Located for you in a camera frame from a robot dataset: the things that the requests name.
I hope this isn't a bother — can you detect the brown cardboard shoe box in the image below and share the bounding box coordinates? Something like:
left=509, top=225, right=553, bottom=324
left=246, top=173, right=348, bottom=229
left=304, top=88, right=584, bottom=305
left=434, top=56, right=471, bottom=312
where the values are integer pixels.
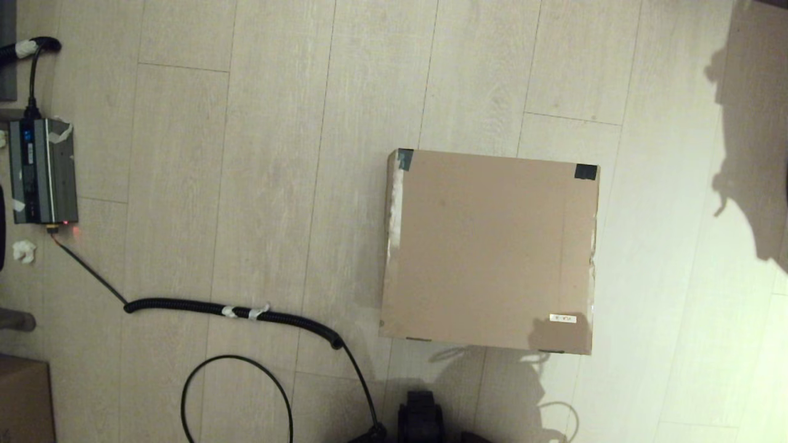
left=378, top=148, right=601, bottom=356

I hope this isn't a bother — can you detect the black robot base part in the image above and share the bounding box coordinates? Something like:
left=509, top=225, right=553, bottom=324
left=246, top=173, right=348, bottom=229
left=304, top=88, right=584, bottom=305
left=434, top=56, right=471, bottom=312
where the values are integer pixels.
left=397, top=389, right=445, bottom=443

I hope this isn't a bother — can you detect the white tape strip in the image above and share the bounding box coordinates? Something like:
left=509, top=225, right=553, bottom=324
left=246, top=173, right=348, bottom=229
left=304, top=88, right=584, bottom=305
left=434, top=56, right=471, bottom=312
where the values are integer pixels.
left=220, top=303, right=271, bottom=321

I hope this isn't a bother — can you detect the grey metal power supply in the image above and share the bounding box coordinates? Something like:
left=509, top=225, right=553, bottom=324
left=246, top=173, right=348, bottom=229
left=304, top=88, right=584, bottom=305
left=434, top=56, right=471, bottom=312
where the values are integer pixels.
left=7, top=117, right=79, bottom=225

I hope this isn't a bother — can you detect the grey furniture foot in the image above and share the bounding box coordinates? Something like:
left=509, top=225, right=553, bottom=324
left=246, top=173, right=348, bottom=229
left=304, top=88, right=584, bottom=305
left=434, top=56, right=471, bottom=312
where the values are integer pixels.
left=0, top=308, right=36, bottom=333

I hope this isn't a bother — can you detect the brown cardboard carton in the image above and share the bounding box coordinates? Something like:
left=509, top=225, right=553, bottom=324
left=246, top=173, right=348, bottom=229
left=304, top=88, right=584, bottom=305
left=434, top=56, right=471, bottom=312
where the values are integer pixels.
left=0, top=354, right=56, bottom=443

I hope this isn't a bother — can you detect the dark grey panel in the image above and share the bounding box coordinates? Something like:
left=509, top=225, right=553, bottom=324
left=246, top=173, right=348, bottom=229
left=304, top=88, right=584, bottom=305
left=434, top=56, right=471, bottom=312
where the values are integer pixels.
left=0, top=0, right=17, bottom=102

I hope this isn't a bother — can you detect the thin black looped cable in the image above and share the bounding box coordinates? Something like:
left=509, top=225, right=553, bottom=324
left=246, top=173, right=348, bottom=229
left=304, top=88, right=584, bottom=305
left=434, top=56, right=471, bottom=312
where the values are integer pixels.
left=180, top=354, right=294, bottom=443

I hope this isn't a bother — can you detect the black corrugated cable conduit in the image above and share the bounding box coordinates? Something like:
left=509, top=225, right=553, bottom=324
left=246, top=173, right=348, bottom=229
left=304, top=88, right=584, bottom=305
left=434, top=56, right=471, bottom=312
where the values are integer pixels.
left=123, top=298, right=344, bottom=351

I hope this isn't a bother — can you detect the thin red black wire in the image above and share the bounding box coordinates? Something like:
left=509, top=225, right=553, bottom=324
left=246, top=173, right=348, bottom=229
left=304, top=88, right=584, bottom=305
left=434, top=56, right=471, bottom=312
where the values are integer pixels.
left=48, top=225, right=128, bottom=306

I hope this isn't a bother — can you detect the black power cord with plug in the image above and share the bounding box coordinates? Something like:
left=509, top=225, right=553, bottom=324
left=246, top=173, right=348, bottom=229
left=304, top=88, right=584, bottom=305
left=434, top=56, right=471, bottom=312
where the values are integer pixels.
left=0, top=36, right=62, bottom=121

